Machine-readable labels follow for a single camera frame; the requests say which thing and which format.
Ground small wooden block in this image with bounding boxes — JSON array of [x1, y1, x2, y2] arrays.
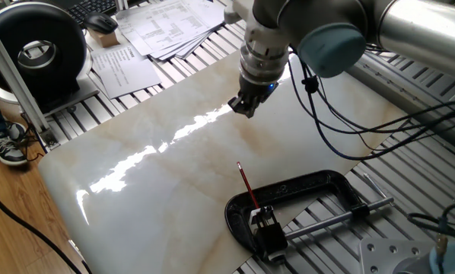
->
[[88, 29, 120, 49]]

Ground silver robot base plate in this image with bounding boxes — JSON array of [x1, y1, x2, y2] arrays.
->
[[358, 237, 436, 274]]

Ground black computer mouse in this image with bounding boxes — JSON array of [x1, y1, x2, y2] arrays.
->
[[83, 11, 119, 35]]

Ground white printed wrist mount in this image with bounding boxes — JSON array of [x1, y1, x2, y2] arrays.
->
[[223, 0, 290, 53]]

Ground black ring fan white base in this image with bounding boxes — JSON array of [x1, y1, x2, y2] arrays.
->
[[0, 2, 101, 115]]

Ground small black white pencil sharpener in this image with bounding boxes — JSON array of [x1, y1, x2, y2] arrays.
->
[[249, 204, 289, 263]]

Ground thick black floor cable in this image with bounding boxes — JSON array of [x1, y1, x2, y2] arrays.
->
[[0, 184, 84, 274]]

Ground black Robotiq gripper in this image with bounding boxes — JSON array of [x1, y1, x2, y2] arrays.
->
[[227, 75, 280, 118]]

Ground grey aluminium table rail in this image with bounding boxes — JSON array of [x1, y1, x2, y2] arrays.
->
[[347, 53, 455, 154]]

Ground black gripper cable bundle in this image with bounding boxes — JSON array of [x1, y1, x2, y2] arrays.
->
[[288, 47, 455, 244]]

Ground aluminium frame profile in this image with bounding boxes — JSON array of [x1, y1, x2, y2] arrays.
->
[[0, 14, 59, 149]]

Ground white printed paper stack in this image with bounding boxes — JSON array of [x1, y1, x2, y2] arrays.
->
[[115, 0, 234, 62]]

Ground white marble tile slab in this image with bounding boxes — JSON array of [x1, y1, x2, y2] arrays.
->
[[38, 51, 411, 274]]

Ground single white printed sheet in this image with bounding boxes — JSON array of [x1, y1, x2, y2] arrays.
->
[[90, 43, 163, 100]]

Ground black metal C-clamp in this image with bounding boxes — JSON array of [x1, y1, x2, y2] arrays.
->
[[224, 169, 396, 263]]

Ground black keyboard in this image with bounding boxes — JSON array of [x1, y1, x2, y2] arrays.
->
[[65, 0, 118, 26]]

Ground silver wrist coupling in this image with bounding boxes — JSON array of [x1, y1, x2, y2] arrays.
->
[[238, 41, 289, 87]]

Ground red pencil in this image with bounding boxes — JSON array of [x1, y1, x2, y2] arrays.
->
[[236, 161, 260, 210]]

